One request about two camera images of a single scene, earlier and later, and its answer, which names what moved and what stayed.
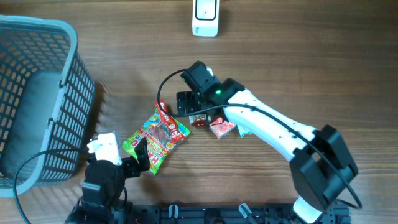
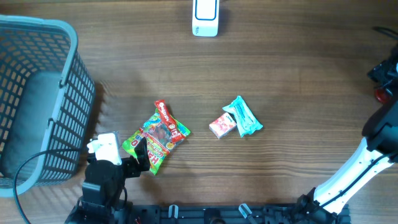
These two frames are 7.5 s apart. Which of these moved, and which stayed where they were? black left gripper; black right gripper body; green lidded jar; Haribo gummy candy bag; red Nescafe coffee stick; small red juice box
Moved: green lidded jar; black right gripper body
Stayed: Haribo gummy candy bag; small red juice box; black left gripper; red Nescafe coffee stick
